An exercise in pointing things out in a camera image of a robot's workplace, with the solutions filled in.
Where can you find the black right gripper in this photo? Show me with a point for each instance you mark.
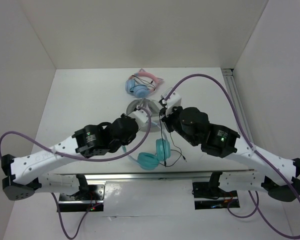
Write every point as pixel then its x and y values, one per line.
pixel 165 119

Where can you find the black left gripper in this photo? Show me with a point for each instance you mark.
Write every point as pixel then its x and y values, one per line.
pixel 127 142

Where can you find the teal cat-ear headphones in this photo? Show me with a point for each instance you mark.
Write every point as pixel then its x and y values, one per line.
pixel 148 161

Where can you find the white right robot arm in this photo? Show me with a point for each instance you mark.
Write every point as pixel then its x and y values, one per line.
pixel 268 173

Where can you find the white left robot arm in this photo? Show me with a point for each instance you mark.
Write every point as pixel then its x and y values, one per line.
pixel 25 176

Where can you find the pink blue cat-ear headphones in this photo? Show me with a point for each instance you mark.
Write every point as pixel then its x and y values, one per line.
pixel 142 83

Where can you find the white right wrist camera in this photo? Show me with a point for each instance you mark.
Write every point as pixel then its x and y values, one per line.
pixel 174 100

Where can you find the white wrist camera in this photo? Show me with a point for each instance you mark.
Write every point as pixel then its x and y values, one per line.
pixel 141 118
pixel 174 100

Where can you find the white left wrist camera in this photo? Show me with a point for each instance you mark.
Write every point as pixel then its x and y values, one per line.
pixel 141 118

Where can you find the aluminium side rail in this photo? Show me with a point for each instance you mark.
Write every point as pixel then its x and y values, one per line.
pixel 235 97

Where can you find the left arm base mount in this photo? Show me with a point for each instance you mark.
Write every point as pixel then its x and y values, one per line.
pixel 90 196

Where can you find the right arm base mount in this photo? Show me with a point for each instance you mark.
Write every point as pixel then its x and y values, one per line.
pixel 209 196

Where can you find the aluminium front rail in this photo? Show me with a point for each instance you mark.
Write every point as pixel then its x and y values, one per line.
pixel 148 176

